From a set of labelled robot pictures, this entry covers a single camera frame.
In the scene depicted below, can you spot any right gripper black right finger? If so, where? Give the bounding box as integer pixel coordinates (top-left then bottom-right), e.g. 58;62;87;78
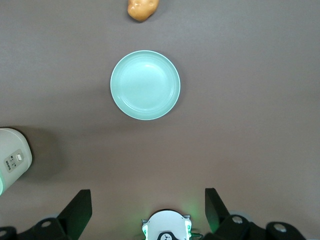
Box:
199;187;268;240

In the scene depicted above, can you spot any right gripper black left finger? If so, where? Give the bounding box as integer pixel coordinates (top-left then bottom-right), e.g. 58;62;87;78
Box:
17;189;93;240

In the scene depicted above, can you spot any brown table cloth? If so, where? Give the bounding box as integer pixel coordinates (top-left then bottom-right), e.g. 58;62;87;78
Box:
0;0;320;240

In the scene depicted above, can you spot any mint green round plate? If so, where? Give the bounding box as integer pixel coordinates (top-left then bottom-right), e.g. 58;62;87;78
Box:
110;50;182;121

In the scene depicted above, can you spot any orange brown potato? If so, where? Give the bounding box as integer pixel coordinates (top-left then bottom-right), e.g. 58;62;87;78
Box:
127;0;160;23

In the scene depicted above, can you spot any beige rice cooker orange handle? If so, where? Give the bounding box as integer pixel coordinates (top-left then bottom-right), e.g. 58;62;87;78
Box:
0;127;34;197

